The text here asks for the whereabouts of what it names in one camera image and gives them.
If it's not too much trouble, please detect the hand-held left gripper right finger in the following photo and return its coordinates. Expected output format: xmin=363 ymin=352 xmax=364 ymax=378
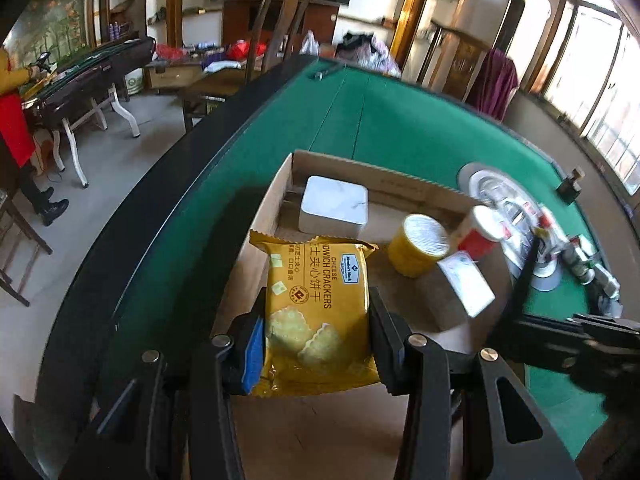
xmin=367 ymin=285 xmax=581 ymax=480

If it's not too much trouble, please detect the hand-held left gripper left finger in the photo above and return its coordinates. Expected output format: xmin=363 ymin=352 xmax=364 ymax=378
xmin=60 ymin=285 xmax=268 ymax=480

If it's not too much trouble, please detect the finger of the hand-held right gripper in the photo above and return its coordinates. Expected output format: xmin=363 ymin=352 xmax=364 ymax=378
xmin=487 ymin=235 xmax=543 ymax=361

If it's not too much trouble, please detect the white medicine box red border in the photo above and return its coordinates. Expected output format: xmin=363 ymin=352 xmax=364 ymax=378
xmin=419 ymin=251 xmax=497 ymax=333

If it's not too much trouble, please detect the red white cup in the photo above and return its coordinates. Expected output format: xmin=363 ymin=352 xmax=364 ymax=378
xmin=450 ymin=205 xmax=503 ymax=261

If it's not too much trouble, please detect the yellow cracker packet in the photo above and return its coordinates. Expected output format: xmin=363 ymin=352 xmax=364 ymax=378
xmin=249 ymin=229 xmax=382 ymax=398

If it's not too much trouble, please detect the yellow jar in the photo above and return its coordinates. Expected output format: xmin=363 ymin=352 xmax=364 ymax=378
xmin=387 ymin=213 xmax=451 ymax=279

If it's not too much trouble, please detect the cardboard box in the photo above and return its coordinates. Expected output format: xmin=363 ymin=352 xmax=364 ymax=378
xmin=210 ymin=149 xmax=526 ymax=480

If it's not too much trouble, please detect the white square tin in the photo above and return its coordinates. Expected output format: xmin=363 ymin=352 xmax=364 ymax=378
xmin=298 ymin=175 xmax=370 ymax=237

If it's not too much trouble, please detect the person's right forearm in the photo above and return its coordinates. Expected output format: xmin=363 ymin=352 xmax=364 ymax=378
xmin=575 ymin=400 xmax=640 ymax=480

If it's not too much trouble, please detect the round silver table console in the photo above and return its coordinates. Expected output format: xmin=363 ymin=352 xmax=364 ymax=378
xmin=456 ymin=161 xmax=566 ymax=293

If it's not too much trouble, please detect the black bottle with wooden knob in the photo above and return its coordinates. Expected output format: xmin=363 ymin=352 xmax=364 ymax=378
xmin=557 ymin=166 xmax=586 ymax=205

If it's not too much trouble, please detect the maroon cloth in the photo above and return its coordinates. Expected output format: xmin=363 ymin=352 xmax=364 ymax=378
xmin=467 ymin=47 xmax=519 ymax=122

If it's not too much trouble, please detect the wooden armchair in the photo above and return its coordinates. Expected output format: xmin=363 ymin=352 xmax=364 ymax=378
xmin=430 ymin=20 xmax=518 ymax=121
xmin=177 ymin=0 xmax=321 ymax=133

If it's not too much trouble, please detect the dark wooden chair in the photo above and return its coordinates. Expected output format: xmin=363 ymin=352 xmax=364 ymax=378
xmin=0 ymin=190 xmax=53 ymax=306

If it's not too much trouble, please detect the white standing air conditioner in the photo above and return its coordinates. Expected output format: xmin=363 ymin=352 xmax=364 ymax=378
xmin=492 ymin=0 xmax=553 ymax=91

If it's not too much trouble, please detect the small grey bar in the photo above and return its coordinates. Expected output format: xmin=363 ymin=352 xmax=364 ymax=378
xmin=312 ymin=62 xmax=348 ymax=81

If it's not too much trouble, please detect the pile of clothes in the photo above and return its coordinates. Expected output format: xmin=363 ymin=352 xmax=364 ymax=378
xmin=335 ymin=31 xmax=403 ymax=78

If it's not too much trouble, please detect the low wooden table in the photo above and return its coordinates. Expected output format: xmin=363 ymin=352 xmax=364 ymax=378
xmin=145 ymin=42 xmax=281 ymax=93

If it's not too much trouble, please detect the white bucket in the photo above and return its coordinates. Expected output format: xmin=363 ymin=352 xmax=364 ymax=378
xmin=122 ymin=67 xmax=146 ymax=95

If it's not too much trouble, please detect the folding mahjong table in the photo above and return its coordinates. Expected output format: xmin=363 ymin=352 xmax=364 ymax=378
xmin=22 ymin=36 xmax=157 ymax=188

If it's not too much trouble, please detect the window with metal frame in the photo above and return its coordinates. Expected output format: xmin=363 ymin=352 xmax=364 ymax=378
xmin=520 ymin=0 xmax=640 ymax=186

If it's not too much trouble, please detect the landscape wall mural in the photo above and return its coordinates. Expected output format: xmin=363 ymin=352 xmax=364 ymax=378
xmin=5 ymin=0 xmax=96 ymax=66

